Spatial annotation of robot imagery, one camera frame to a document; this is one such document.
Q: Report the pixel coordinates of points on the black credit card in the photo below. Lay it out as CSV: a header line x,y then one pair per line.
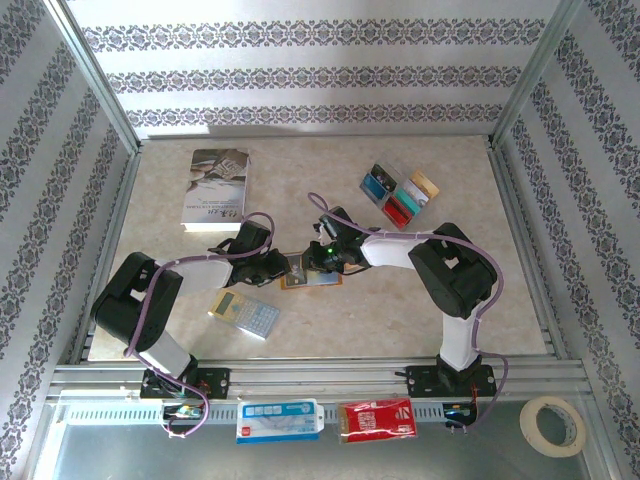
x,y
384,175
297,271

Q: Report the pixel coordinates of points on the orange card holder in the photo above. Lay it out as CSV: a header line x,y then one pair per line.
x,y
325,280

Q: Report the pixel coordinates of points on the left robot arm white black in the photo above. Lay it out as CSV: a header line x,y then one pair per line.
x,y
130,300

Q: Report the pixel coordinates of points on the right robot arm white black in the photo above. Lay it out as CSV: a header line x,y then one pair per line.
x,y
452,275

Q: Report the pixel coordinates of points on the red credit card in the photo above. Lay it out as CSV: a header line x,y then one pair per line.
x,y
400,210

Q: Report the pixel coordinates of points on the blue credit card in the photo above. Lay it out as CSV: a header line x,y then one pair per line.
x,y
374,189

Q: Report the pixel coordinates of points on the teal credit card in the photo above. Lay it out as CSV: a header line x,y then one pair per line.
x,y
411,200

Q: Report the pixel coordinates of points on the white credit card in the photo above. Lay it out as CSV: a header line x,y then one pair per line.
x,y
416,190

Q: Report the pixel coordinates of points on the clear plastic card organiser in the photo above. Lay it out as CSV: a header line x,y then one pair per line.
x,y
400,172

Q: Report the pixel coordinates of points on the gold credit card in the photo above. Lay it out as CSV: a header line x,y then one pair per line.
x,y
426,183

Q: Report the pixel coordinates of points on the gold and silver calculator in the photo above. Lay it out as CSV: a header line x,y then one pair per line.
x,y
245,312

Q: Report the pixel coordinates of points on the paperback book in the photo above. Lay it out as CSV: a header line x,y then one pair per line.
x,y
220,175

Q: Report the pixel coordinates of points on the blue and white packet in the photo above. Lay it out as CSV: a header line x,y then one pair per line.
x,y
277,420

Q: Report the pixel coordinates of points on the small circuit board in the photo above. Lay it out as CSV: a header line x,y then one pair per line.
x,y
182,411
457,411

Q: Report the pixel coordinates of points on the red packet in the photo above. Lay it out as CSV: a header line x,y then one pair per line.
x,y
377,420

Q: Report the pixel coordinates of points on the masking tape roll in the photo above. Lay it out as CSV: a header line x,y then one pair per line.
x,y
526,422

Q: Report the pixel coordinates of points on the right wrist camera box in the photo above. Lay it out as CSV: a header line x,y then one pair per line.
x,y
327,229

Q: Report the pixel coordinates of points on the aluminium mounting rail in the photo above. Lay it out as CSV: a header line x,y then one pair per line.
x,y
320,375

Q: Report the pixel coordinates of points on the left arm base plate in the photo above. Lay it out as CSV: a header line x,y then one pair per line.
x,y
217,382

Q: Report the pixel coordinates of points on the aluminium side rail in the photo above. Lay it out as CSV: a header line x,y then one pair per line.
x,y
118,215
507,190

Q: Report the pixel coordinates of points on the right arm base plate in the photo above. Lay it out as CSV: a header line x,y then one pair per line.
x,y
422,382

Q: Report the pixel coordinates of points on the aluminium frame post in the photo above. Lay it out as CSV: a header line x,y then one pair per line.
x,y
532,75
97,80

